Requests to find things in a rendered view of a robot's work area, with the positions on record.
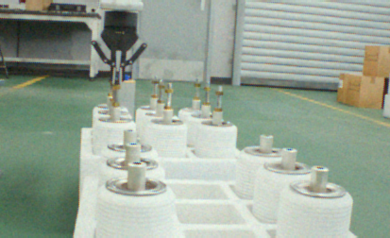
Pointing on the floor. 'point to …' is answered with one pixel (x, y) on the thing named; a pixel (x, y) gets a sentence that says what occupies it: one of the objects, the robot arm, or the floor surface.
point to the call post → (127, 97)
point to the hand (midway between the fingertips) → (117, 76)
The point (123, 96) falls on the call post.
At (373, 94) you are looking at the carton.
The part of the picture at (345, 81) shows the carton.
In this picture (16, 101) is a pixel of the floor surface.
